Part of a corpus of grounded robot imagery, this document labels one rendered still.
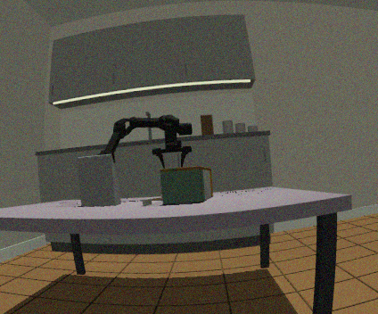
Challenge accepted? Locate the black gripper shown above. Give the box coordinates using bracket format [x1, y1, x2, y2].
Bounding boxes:
[152, 136, 192, 169]

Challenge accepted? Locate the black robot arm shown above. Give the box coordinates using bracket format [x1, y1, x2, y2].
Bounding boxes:
[97, 115, 192, 164]

